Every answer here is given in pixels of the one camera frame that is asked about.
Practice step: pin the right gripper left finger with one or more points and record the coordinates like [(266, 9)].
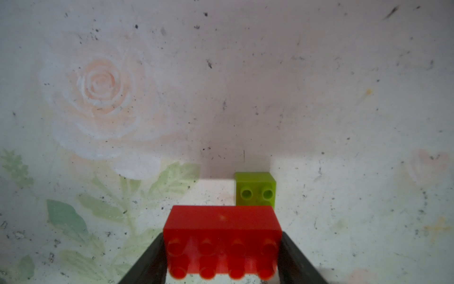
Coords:
[(151, 267)]

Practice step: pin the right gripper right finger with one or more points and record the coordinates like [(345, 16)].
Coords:
[(294, 267)]

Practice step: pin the red long lego brick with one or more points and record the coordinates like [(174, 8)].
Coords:
[(212, 240)]

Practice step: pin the lime green lego brick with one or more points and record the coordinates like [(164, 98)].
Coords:
[(255, 189)]

